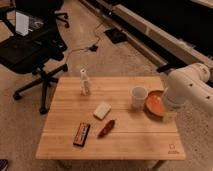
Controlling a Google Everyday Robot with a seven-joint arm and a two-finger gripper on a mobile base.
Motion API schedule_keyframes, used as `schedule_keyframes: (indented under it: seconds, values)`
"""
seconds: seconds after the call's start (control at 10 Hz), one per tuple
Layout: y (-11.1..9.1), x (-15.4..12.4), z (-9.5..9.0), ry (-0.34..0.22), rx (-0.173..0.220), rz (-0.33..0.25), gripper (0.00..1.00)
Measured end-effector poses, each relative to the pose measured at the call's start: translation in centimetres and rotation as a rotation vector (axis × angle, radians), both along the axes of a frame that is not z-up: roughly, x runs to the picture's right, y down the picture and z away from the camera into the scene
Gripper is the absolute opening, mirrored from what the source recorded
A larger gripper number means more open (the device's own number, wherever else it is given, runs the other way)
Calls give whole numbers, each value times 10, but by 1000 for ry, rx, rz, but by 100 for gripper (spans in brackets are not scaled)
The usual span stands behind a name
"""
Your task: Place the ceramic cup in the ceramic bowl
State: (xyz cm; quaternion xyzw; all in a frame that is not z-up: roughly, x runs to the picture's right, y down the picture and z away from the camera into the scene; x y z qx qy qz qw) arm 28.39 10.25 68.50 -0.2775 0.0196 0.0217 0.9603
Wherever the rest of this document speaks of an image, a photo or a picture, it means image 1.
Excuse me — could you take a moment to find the white ceramic cup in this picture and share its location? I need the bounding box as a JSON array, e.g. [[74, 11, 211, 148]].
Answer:
[[131, 86, 148, 109]]

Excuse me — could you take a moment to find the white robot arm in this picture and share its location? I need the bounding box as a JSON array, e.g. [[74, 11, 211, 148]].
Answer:
[[162, 63, 213, 115]]

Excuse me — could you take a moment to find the orange ceramic bowl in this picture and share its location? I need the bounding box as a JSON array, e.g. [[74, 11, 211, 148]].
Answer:
[[145, 90, 165, 117]]

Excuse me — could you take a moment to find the small white bottle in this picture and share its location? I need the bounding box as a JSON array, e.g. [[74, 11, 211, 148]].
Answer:
[[80, 69, 90, 96]]

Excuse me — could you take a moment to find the white sponge block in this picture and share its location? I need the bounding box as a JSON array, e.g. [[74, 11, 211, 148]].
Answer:
[[93, 102, 111, 120]]

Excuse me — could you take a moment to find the red chili pepper toy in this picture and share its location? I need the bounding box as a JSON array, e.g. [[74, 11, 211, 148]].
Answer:
[[98, 120, 115, 138]]

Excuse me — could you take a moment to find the black floor plate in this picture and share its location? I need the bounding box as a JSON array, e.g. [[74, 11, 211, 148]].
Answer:
[[105, 28, 127, 44]]

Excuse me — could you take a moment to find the black orange candy bar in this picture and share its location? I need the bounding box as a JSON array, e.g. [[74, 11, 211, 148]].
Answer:
[[73, 122, 90, 147]]

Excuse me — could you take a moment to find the black office chair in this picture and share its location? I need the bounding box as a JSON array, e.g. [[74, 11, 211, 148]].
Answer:
[[0, 0, 68, 114]]

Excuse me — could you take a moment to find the white paper on chair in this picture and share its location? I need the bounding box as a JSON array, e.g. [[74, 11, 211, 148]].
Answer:
[[15, 11, 29, 36]]

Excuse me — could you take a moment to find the dark object floor corner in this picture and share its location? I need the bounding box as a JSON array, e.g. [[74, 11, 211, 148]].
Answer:
[[0, 159, 8, 171]]

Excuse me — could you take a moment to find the cable with plug on floor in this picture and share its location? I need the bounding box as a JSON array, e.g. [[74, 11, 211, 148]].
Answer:
[[63, 20, 111, 65]]

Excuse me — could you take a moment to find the long aluminium rail beam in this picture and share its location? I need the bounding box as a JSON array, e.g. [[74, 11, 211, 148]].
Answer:
[[80, 0, 213, 72]]

